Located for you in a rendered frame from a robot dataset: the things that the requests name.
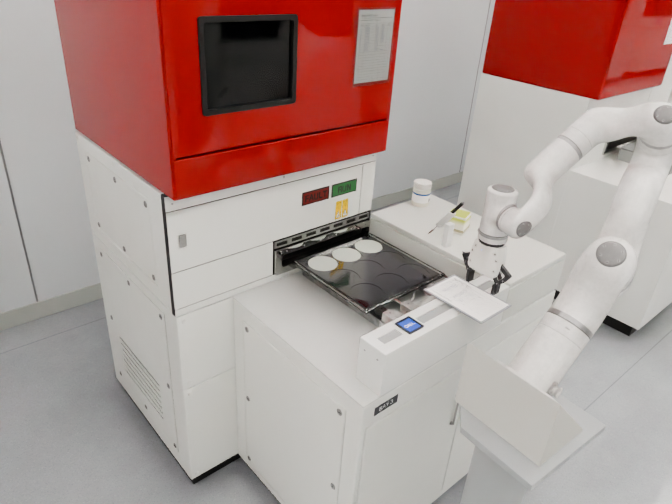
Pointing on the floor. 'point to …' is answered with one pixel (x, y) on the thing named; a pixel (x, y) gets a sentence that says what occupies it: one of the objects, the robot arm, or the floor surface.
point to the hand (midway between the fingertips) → (481, 284)
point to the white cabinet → (356, 421)
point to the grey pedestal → (487, 479)
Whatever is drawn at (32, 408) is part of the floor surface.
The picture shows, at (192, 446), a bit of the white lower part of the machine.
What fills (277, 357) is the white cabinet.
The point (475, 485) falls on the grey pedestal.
